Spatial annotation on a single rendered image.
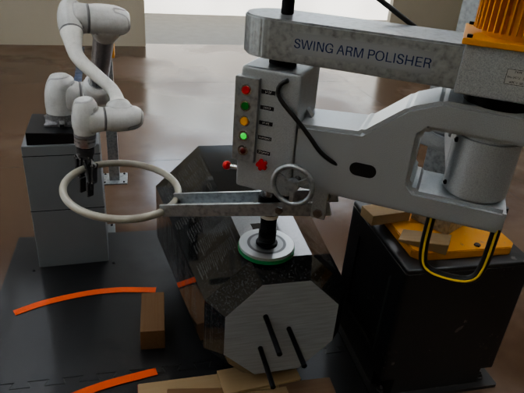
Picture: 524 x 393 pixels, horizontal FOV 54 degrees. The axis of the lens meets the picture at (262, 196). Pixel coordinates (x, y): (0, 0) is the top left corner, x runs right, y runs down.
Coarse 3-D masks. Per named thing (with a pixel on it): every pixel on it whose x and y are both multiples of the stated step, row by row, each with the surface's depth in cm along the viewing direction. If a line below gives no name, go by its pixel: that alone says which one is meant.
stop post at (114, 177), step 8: (112, 56) 370; (112, 64) 380; (112, 72) 377; (112, 80) 380; (112, 136) 400; (112, 144) 403; (112, 152) 406; (112, 168) 413; (104, 176) 422; (112, 176) 416; (120, 176) 424; (104, 184) 411; (112, 184) 412; (120, 184) 414
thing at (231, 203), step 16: (208, 192) 206; (224, 192) 202; (240, 192) 199; (256, 192) 197; (304, 192) 189; (160, 208) 203; (176, 208) 200; (192, 208) 197; (208, 208) 194; (224, 208) 192; (240, 208) 189; (256, 208) 186; (272, 208) 184; (288, 208) 181; (304, 208) 179
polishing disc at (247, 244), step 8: (248, 232) 204; (256, 232) 205; (280, 232) 206; (240, 240) 199; (248, 240) 199; (280, 240) 201; (288, 240) 201; (240, 248) 195; (248, 248) 194; (256, 248) 195; (280, 248) 196; (288, 248) 196; (248, 256) 192; (256, 256) 190; (264, 256) 191; (272, 256) 191; (280, 256) 191; (288, 256) 193
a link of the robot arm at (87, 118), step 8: (88, 96) 211; (80, 104) 206; (88, 104) 207; (96, 104) 210; (72, 112) 210; (80, 112) 207; (88, 112) 208; (96, 112) 210; (104, 112) 212; (72, 120) 210; (80, 120) 208; (88, 120) 209; (96, 120) 210; (104, 120) 212; (80, 128) 210; (88, 128) 211; (96, 128) 212; (104, 128) 214; (80, 136) 212; (88, 136) 213
